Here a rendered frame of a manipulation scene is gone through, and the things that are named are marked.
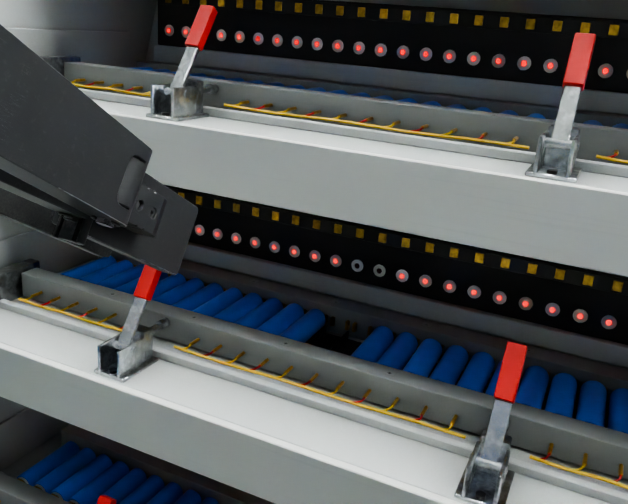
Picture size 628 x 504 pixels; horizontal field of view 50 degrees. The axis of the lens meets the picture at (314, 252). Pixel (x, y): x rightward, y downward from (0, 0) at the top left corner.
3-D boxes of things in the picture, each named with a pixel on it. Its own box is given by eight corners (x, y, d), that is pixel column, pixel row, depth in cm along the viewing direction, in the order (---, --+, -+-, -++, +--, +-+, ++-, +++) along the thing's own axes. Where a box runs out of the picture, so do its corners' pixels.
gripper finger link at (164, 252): (78, 136, 22) (96, 139, 22) (184, 205, 28) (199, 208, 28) (47, 222, 22) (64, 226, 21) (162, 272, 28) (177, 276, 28)
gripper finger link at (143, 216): (52, 138, 20) (132, 152, 19) (145, 195, 25) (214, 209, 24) (35, 185, 20) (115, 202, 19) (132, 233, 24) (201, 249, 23)
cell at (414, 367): (446, 344, 54) (425, 380, 48) (437, 363, 54) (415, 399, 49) (425, 334, 54) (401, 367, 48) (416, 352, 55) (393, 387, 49)
